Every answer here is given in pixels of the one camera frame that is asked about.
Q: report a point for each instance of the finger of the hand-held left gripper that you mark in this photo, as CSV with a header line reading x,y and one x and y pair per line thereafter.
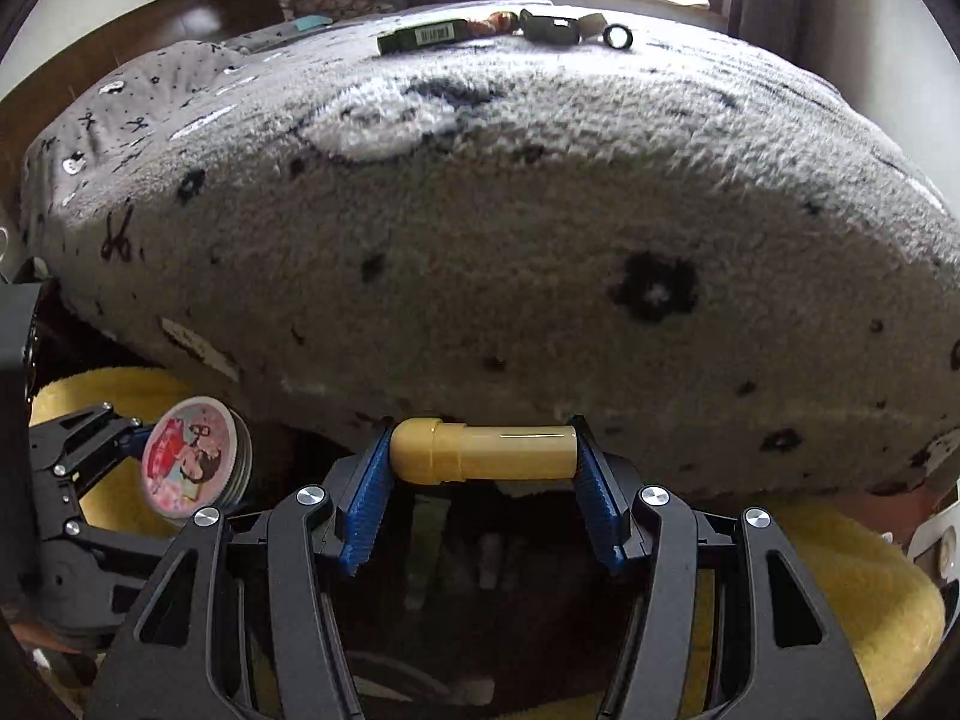
x,y
71,510
82,442

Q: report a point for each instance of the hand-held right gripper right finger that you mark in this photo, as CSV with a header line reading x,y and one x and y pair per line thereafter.
x,y
596,495

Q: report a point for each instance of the yellow plastic tube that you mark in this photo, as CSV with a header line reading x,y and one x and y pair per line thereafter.
x,y
495,451

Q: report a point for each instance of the dark waste bin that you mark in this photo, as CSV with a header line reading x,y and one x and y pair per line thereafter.
x,y
487,615

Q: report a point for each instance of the teal paper piece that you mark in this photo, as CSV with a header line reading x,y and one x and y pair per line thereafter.
x,y
309,23

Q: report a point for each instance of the round pink printed tin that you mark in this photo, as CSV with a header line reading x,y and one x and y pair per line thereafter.
x,y
196,457

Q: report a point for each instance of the black tape roll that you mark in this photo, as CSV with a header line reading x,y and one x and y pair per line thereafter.
x,y
617,37

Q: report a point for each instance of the green box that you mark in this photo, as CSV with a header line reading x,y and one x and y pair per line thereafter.
x,y
421,37

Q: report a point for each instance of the dark green pouch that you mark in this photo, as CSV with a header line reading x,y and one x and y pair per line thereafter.
x,y
550,26

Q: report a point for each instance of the small grey box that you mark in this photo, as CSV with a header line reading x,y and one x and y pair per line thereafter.
x,y
592,24

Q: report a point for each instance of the grey fluffy blanket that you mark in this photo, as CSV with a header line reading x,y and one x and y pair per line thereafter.
x,y
540,240

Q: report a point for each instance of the white plastic object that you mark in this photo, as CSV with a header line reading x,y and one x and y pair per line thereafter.
x,y
934,540

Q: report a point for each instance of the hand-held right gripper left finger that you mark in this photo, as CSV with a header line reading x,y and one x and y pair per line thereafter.
x,y
364,499

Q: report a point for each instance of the brown wrapper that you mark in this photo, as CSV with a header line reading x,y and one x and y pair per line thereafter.
x,y
491,24

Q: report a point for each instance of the grey curtain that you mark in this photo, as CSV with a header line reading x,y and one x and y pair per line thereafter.
x,y
780,0

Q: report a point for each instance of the wooden headboard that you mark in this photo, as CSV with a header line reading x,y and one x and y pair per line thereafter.
x,y
90,45

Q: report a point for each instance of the grey patterned bed sheet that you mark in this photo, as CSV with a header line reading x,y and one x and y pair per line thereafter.
x,y
127,120

